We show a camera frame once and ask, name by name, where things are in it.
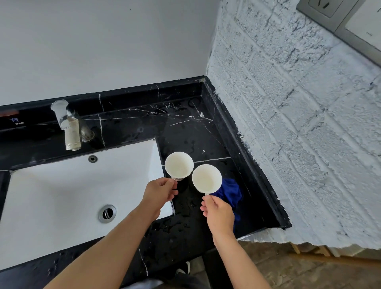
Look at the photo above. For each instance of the person's right hand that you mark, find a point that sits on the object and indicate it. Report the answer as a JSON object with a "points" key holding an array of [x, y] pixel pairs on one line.
{"points": [[220, 216]]}

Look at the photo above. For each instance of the person's left hand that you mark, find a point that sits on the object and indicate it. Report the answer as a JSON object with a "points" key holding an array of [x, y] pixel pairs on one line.
{"points": [[156, 196]]}

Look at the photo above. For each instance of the person's right thumb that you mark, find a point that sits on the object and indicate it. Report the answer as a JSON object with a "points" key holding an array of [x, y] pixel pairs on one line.
{"points": [[204, 210]]}

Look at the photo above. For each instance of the person's left thumb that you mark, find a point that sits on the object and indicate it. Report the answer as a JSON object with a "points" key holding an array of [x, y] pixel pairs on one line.
{"points": [[173, 195]]}

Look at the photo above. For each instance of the white cup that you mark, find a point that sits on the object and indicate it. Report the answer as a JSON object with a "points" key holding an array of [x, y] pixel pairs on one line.
{"points": [[207, 178], [178, 165]]}

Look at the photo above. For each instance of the person's right forearm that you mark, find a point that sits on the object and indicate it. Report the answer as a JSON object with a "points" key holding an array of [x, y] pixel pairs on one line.
{"points": [[238, 262]]}

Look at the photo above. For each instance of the person's left forearm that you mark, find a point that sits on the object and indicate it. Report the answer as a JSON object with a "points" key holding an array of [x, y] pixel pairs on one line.
{"points": [[110, 250]]}

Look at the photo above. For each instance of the blue cloth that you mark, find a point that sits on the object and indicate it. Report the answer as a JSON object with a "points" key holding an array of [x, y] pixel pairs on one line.
{"points": [[230, 193]]}

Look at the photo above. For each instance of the black shoe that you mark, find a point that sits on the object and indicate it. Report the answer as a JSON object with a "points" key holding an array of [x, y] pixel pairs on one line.
{"points": [[184, 269]]}

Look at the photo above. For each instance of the dark trousers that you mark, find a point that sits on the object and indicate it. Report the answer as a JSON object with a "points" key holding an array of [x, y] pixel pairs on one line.
{"points": [[178, 282]]}

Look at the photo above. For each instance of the round overflow hole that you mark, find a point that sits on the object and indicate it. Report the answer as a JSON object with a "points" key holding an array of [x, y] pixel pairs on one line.
{"points": [[93, 159]]}

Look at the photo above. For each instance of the white sink basin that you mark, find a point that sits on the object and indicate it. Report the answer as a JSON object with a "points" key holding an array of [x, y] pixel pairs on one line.
{"points": [[59, 196]]}

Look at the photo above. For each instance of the chrome faucet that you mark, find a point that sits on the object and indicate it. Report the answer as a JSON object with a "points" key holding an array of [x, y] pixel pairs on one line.
{"points": [[71, 131]]}

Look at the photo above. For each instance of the wooden frame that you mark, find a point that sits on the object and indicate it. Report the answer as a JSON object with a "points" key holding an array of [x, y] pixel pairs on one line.
{"points": [[327, 258]]}

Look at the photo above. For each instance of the grey wall socket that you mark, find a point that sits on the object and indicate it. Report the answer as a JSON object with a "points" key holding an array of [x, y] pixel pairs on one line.
{"points": [[324, 12]]}

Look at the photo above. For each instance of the grey wall switch panel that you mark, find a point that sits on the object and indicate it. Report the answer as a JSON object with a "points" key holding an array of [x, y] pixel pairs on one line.
{"points": [[361, 32]]}

